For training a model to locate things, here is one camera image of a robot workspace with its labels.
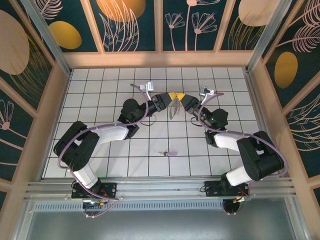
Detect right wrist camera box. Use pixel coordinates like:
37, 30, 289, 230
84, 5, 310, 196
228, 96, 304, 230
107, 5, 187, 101
199, 85, 215, 105

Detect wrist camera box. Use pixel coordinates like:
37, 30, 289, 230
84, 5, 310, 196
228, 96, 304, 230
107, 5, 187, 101
199, 85, 215, 105
139, 80, 155, 101

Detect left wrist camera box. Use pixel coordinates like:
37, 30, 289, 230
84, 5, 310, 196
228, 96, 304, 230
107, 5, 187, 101
139, 80, 155, 101

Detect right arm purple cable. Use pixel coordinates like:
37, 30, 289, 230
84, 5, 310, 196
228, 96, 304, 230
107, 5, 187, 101
202, 92, 289, 201

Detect aluminium side rail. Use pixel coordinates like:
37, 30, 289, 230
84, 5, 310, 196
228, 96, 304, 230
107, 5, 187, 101
243, 69, 281, 177

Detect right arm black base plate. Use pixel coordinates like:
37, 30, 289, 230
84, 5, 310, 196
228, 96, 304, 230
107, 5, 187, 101
204, 179, 251, 198

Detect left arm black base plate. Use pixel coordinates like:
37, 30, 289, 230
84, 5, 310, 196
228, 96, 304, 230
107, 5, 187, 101
71, 181, 118, 200

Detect aluminium mounting rail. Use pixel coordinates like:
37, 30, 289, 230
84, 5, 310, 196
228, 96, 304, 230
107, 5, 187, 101
23, 176, 297, 202

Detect aluminium corner post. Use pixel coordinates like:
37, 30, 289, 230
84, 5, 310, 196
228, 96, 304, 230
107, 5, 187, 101
246, 0, 293, 74
20, 0, 73, 76

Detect slotted grey cable duct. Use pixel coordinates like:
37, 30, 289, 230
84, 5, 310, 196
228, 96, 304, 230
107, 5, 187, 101
31, 200, 226, 213

